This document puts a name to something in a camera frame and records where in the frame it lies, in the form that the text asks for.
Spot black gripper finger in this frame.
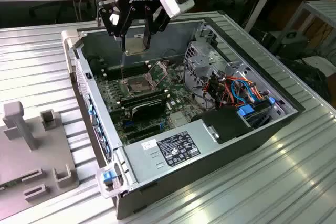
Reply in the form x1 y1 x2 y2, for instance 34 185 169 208
96 0 136 41
142 3 173 50

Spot silver square CPU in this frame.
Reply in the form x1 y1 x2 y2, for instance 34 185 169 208
124 36 148 56

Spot CPU socket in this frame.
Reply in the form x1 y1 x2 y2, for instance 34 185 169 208
122 76 158 97

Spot black expansion slot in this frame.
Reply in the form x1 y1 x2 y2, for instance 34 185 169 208
127 125 162 141

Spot silver drive cage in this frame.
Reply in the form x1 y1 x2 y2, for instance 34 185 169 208
183 40 253 110

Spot green motherboard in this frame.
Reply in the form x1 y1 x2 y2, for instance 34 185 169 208
93 58 200 146

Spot black graphics card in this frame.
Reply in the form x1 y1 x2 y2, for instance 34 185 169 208
130 99 166 123

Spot silver chipset heatsink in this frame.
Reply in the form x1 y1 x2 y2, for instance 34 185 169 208
169 112 190 128

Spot black plastic shroud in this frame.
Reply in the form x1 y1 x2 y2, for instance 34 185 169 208
191 108 255 145

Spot blue disk carrier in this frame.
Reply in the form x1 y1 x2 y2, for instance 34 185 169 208
237 104 257 118

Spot silver power supply unit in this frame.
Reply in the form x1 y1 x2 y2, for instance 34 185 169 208
122 118 221 186

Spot black disk drive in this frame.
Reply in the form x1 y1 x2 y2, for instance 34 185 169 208
245 100 280 128

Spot black open PC case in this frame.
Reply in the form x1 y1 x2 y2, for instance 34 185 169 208
61 16 307 221

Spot blue case latch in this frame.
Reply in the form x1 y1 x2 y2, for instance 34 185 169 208
102 170 117 184

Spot grey parts rack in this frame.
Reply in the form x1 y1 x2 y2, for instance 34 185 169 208
0 101 80 210

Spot grey metal shelf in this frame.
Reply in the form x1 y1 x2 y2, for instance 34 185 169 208
270 0 336 57

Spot green board in rack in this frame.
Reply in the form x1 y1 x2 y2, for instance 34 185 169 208
0 179 22 190

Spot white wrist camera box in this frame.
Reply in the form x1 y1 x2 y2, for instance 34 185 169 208
157 0 195 20

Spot orange wire bundle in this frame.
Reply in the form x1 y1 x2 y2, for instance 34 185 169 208
204 75 265 104

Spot blue wire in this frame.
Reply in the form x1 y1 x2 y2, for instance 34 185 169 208
230 78 257 105

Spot black box with handle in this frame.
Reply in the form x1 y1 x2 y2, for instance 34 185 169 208
278 31 310 61

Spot clear plastic bracket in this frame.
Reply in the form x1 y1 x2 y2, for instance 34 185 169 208
94 163 125 199

